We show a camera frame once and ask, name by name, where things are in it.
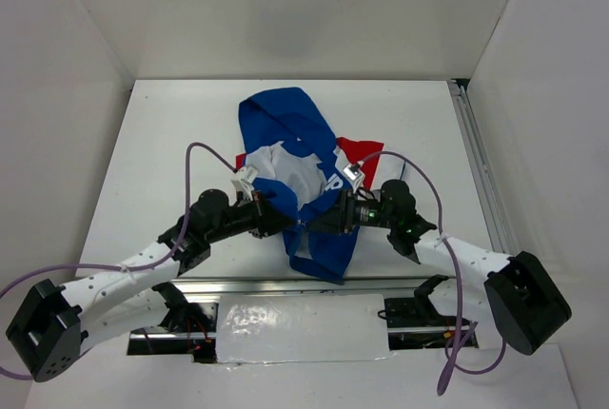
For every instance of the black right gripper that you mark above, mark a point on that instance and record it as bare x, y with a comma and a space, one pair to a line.
341, 217

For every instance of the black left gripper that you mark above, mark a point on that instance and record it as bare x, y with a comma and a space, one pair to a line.
266, 220

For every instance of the blue white red jacket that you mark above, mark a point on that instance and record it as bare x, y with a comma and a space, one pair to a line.
300, 163

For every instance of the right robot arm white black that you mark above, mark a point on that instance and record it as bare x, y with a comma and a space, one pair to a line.
516, 293

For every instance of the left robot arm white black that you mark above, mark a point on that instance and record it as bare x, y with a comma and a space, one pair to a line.
56, 325

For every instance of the white foil covered panel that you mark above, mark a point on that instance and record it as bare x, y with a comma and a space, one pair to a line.
281, 329

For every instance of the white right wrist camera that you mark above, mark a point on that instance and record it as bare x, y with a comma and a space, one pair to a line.
354, 174

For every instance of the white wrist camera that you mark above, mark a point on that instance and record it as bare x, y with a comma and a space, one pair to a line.
354, 174
242, 181

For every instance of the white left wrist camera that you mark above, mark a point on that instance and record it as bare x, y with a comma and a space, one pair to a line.
242, 181

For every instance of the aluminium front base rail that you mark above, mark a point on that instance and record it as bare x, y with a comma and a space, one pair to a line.
219, 287

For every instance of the aluminium side rail frame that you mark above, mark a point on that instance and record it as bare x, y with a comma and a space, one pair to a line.
500, 233

